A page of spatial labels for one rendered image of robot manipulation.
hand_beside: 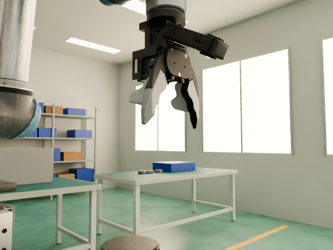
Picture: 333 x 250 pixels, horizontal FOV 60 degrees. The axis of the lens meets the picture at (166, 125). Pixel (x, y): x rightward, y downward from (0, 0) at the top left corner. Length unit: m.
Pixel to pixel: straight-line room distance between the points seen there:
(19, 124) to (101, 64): 7.13
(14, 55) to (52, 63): 6.49
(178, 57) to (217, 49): 0.08
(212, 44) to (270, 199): 4.60
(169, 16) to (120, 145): 7.37
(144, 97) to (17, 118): 0.45
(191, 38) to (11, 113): 0.52
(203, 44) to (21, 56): 0.54
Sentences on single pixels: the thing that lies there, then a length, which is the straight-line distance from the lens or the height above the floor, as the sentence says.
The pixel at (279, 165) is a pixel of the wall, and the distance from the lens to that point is 4.84.
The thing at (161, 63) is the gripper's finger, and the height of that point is 1.25.
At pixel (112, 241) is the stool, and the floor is 0.56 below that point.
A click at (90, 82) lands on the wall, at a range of 7.65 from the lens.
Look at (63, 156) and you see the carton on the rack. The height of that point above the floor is 0.87.
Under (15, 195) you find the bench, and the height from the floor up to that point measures 0.73.
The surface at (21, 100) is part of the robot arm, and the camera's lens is 0.83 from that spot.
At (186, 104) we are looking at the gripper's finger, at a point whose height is 1.20.
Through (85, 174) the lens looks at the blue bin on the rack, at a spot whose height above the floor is 0.46.
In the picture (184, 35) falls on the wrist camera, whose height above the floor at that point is 1.30.
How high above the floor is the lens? 1.12
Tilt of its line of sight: 4 degrees up
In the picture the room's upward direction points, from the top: straight up
